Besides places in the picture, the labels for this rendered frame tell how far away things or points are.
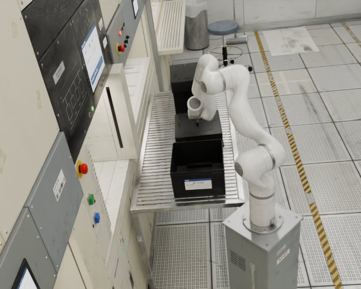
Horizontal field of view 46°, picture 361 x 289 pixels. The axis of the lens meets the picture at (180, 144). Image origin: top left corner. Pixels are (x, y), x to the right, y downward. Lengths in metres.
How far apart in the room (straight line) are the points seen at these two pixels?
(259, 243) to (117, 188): 0.78
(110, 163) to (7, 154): 1.37
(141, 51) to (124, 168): 1.54
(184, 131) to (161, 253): 0.92
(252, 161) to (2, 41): 1.09
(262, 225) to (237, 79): 0.69
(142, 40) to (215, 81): 1.86
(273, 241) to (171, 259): 1.13
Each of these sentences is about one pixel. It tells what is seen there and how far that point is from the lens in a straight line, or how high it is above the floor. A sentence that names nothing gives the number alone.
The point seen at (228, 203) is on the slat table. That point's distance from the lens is 2.23.
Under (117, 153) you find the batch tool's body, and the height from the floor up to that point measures 0.91.
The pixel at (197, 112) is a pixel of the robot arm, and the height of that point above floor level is 1.11.
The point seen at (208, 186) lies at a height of 0.83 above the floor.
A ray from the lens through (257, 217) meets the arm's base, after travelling 2.05.
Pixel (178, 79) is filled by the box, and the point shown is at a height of 1.01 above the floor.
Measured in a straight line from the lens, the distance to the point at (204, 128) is 2.62.
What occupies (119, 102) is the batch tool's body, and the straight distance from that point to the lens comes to 2.25.
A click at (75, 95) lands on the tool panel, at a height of 1.57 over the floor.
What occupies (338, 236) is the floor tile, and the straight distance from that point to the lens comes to 3.15.
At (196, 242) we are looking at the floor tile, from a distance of 3.08.
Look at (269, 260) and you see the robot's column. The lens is 2.08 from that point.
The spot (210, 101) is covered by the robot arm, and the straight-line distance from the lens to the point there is 2.22.
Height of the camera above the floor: 2.27
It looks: 34 degrees down
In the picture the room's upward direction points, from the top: 8 degrees counter-clockwise
